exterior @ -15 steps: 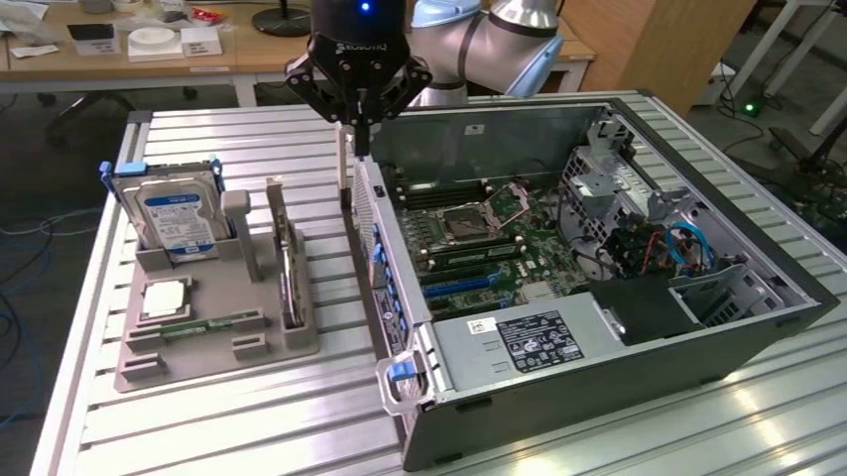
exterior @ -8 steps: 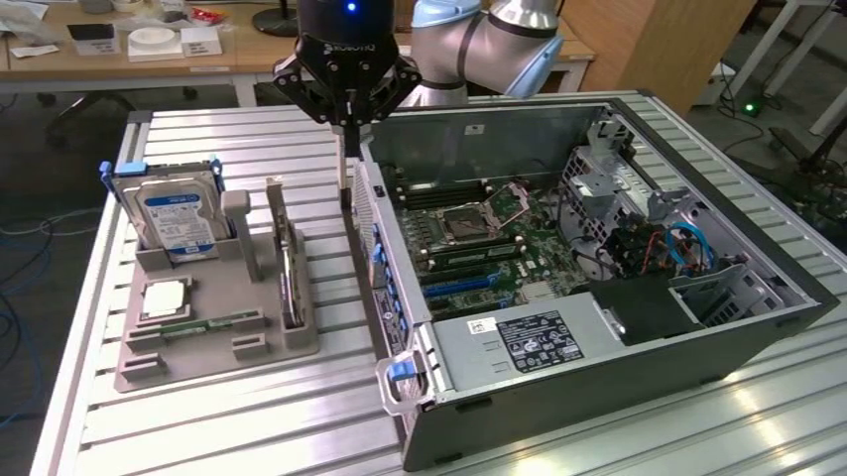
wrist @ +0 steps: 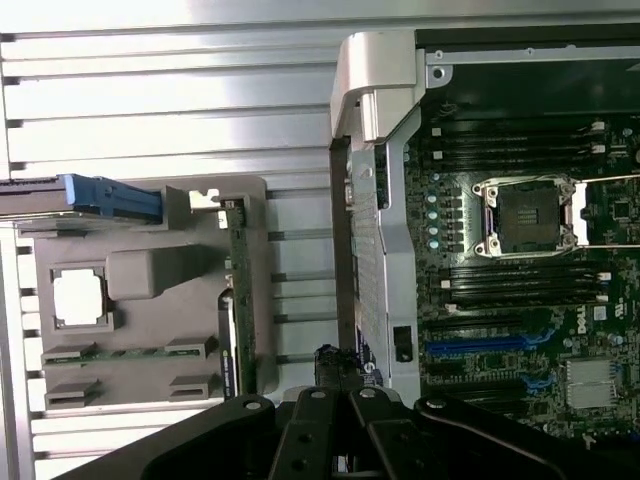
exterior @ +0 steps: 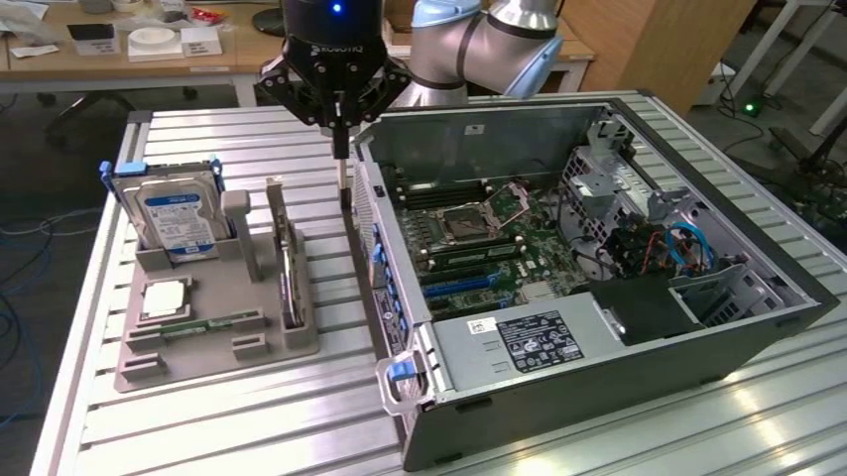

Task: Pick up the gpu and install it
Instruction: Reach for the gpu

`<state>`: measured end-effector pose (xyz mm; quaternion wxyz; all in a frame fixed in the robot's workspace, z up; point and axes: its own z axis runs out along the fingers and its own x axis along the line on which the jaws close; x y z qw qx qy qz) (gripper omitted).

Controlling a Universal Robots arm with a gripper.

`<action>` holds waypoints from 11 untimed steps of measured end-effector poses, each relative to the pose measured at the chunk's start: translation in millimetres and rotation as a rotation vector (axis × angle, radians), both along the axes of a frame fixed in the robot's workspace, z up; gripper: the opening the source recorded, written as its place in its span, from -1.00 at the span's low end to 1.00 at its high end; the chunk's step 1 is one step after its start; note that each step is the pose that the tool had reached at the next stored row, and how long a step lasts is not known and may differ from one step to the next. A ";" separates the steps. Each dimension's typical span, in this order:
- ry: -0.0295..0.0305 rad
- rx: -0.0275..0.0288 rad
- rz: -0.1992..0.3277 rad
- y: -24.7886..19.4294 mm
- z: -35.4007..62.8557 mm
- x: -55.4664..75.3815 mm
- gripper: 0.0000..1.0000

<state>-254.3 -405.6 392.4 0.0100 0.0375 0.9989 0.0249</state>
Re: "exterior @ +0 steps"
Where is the black and white box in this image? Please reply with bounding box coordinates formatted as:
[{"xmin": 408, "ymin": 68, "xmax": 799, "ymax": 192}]
[{"xmin": 68, "ymin": 23, "xmax": 122, "ymax": 57}]

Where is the blue expansion slot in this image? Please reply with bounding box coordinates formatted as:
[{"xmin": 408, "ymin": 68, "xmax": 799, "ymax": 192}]
[{"xmin": 423, "ymin": 275, "xmax": 506, "ymax": 300}]

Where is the grey parts rack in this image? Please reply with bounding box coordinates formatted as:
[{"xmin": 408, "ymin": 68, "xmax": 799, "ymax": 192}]
[{"xmin": 112, "ymin": 187, "xmax": 324, "ymax": 394}]

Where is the hard disk with blue carrier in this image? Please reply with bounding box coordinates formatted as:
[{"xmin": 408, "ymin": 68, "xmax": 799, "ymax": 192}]
[{"xmin": 98, "ymin": 157, "xmax": 227, "ymax": 263}]

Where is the graphics card with metal bracket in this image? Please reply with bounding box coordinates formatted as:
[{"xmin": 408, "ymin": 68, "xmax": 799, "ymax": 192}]
[{"xmin": 263, "ymin": 177, "xmax": 314, "ymax": 332}]

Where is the grey power supply unit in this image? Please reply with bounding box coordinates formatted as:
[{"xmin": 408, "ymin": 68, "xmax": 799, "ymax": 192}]
[{"xmin": 423, "ymin": 292, "xmax": 629, "ymax": 394}]

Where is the wooden cabinet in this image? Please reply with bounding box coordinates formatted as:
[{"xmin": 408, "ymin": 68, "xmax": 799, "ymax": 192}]
[{"xmin": 573, "ymin": 0, "xmax": 761, "ymax": 115}]

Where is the white desk frame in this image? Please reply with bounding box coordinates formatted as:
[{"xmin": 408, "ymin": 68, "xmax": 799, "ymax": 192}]
[{"xmin": 725, "ymin": 0, "xmax": 847, "ymax": 138}]

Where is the brown cardboard box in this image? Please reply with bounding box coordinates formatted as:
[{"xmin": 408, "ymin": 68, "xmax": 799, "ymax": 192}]
[{"xmin": 384, "ymin": 0, "xmax": 416, "ymax": 32}]

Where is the plain white box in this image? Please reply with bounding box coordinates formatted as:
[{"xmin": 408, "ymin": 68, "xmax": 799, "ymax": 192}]
[{"xmin": 179, "ymin": 27, "xmax": 224, "ymax": 59}]

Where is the white box with ring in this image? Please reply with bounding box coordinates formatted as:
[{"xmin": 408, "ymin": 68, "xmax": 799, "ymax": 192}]
[{"xmin": 127, "ymin": 27, "xmax": 184, "ymax": 63}]

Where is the green RAM stick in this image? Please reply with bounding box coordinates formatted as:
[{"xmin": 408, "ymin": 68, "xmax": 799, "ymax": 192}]
[{"xmin": 158, "ymin": 311, "xmax": 258, "ymax": 339}]

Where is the black monitor base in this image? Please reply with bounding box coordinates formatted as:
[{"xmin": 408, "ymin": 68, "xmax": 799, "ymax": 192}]
[{"xmin": 254, "ymin": 0, "xmax": 286, "ymax": 36}]

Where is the metal socket cover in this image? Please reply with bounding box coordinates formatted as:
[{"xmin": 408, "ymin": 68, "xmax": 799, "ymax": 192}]
[{"xmin": 484, "ymin": 178, "xmax": 533, "ymax": 227}]

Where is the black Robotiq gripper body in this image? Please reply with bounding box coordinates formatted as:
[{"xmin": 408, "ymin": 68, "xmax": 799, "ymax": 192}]
[{"xmin": 280, "ymin": 0, "xmax": 390, "ymax": 131}]

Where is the green motherboard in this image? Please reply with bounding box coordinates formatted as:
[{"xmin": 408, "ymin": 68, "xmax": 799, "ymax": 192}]
[{"xmin": 395, "ymin": 171, "xmax": 585, "ymax": 321}]

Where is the long black expansion slot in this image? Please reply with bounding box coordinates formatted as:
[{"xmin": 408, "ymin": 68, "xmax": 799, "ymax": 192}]
[{"xmin": 419, "ymin": 265, "xmax": 486, "ymax": 288}]

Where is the CPU with silver lid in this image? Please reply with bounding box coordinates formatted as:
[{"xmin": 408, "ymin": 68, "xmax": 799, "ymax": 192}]
[{"xmin": 140, "ymin": 283, "xmax": 194, "ymax": 319}]

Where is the blue wire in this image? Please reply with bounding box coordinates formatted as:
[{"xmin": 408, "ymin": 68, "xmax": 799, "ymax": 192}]
[{"xmin": 663, "ymin": 223, "xmax": 718, "ymax": 273}]

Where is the CPU socket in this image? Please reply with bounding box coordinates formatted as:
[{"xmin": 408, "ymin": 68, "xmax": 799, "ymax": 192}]
[{"xmin": 436, "ymin": 201, "xmax": 497, "ymax": 245}]

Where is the open black PC case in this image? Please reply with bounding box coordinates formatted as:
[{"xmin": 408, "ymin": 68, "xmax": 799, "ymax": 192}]
[{"xmin": 336, "ymin": 96, "xmax": 843, "ymax": 473}]

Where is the black plastic shroud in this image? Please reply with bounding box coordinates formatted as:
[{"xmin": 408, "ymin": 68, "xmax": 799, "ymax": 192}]
[{"xmin": 591, "ymin": 276, "xmax": 709, "ymax": 347}]

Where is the wooden desk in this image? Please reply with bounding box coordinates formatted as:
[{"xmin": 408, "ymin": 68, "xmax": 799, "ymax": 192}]
[{"xmin": 0, "ymin": 0, "xmax": 597, "ymax": 95}]

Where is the silver chipset heatsink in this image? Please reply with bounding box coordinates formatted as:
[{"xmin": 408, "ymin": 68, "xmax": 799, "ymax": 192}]
[{"xmin": 522, "ymin": 285, "xmax": 566, "ymax": 304}]

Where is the grey metal drive cage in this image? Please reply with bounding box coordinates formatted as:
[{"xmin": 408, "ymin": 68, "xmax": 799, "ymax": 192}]
[{"xmin": 561, "ymin": 118, "xmax": 663, "ymax": 249}]

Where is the grey disk bay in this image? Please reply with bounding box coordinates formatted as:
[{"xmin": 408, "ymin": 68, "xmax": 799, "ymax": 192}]
[{"xmin": 666, "ymin": 263, "xmax": 793, "ymax": 331}]

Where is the power strip with green light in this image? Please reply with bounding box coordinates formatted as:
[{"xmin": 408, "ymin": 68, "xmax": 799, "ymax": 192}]
[{"xmin": 734, "ymin": 96, "xmax": 769, "ymax": 120}]

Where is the blue floor cable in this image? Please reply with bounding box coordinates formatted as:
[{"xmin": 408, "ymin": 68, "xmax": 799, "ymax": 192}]
[{"xmin": 0, "ymin": 197, "xmax": 59, "ymax": 427}]

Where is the installed RAM stick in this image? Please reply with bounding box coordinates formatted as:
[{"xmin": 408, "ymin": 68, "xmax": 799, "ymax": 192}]
[{"xmin": 427, "ymin": 239, "xmax": 523, "ymax": 273}]

